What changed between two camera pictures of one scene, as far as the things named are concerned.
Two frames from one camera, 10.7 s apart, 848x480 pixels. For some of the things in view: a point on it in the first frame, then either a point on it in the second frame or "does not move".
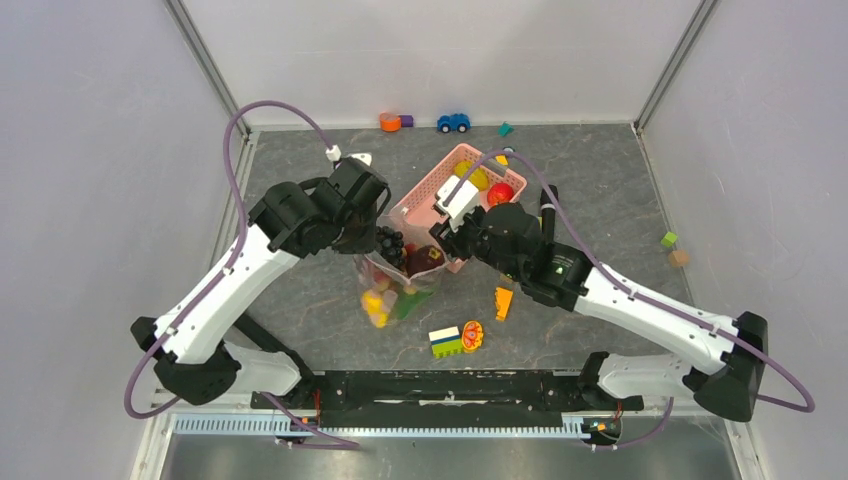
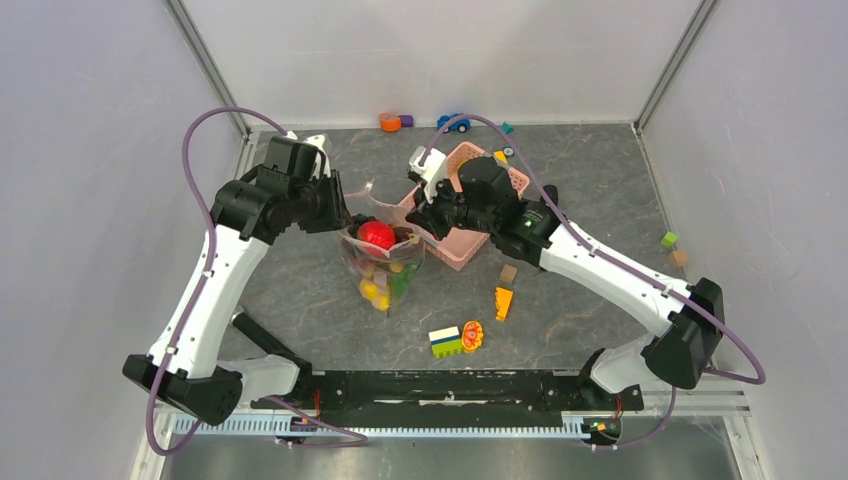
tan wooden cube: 678,258 does not move
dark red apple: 423,258 to 402,234
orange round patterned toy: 472,335 does not move
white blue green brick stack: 445,342 does not move
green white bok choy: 411,298 to 399,281
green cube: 668,239 does not move
